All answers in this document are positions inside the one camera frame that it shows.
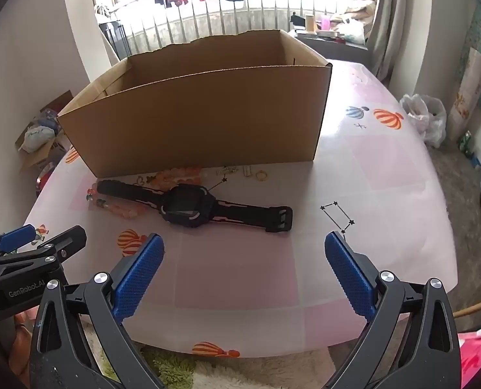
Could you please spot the green shaggy rug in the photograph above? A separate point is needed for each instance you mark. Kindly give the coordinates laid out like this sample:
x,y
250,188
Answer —
x,y
175,372

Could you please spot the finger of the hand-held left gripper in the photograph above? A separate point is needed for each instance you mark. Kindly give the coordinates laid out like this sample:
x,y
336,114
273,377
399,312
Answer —
x,y
17,237
68,240

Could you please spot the grey curtain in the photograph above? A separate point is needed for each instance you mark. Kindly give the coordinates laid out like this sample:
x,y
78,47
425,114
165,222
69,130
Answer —
x,y
390,16

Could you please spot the bronze butterfly charm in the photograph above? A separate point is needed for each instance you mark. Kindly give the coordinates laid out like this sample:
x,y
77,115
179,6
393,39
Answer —
x,y
141,179

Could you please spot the pink balloon print tablecloth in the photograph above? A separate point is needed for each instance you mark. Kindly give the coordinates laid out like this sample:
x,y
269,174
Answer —
x,y
244,275

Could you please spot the black rack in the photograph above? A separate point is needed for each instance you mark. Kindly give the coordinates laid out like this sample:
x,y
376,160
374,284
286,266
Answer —
x,y
113,36

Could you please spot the balcony railing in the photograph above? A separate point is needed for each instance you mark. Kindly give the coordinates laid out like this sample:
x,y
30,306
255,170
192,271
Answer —
x,y
208,20

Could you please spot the low grey cabinet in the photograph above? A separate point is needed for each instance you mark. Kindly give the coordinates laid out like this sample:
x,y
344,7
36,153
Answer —
x,y
333,50

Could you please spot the pink cup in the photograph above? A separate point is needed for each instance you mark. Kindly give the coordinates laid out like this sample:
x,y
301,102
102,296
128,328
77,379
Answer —
x,y
326,22

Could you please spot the wooden chair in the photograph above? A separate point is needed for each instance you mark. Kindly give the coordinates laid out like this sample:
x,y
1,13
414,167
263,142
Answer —
x,y
473,310

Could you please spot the rolled printed poster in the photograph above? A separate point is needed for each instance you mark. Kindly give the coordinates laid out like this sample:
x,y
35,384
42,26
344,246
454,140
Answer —
x,y
467,89

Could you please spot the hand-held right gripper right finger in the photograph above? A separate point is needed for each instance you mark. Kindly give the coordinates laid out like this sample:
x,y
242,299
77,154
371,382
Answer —
x,y
349,275

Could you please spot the large brown cardboard box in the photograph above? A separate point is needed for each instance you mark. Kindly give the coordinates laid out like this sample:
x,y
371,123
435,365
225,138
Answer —
x,y
204,121

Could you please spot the pink bag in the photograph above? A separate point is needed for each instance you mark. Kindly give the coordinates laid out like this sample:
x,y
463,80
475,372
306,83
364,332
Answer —
x,y
479,360

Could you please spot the small gold rectangular charm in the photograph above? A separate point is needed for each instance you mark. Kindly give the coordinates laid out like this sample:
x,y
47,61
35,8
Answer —
x,y
247,172

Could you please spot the brown cylinder container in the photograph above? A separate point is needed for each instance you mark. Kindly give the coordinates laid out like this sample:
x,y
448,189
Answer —
x,y
310,23

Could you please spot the gold abacus charm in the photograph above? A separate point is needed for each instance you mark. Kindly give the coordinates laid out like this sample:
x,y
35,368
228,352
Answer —
x,y
226,170

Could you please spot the black smart watch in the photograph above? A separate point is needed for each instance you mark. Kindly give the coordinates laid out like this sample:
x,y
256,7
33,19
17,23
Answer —
x,y
187,206

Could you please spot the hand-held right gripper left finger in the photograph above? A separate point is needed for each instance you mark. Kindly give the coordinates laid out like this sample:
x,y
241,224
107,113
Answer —
x,y
139,279

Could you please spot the white plastic bag in box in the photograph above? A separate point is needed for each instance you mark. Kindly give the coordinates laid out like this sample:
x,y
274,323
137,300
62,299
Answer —
x,y
36,140

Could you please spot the pile of bedding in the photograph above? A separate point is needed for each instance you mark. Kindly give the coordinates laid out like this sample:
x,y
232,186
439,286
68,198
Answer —
x,y
361,8

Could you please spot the open cardboard box of clutter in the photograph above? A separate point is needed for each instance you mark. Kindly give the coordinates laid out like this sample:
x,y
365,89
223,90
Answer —
x,y
46,150

